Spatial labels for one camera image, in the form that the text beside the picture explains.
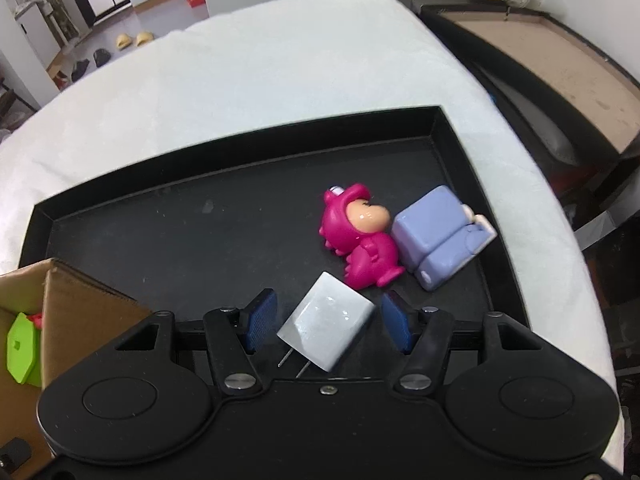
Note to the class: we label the lavender block toy figurine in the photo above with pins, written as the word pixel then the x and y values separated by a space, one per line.
pixel 430 225

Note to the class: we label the black plastic tray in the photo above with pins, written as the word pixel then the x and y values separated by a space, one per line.
pixel 200 240

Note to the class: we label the yellow slipper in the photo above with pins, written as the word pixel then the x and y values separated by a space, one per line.
pixel 145 37
pixel 122 40

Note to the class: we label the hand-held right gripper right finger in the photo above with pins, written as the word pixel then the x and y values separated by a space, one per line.
pixel 397 320

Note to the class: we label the black slipper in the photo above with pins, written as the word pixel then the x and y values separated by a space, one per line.
pixel 80 68
pixel 102 56

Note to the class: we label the brown cardboard box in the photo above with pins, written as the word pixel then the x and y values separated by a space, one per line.
pixel 75 320

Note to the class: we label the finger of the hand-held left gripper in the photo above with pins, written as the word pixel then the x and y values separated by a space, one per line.
pixel 15 455

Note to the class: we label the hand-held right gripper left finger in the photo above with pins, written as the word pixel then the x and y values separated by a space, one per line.
pixel 260 320

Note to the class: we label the white charger plug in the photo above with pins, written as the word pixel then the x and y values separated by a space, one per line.
pixel 325 320

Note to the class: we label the green hexagonal container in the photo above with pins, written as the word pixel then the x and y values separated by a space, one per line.
pixel 22 350

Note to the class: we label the pink dinosaur suit figurine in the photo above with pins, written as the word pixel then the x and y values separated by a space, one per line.
pixel 370 255

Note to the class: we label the black framed brown board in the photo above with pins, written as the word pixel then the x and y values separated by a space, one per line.
pixel 560 60

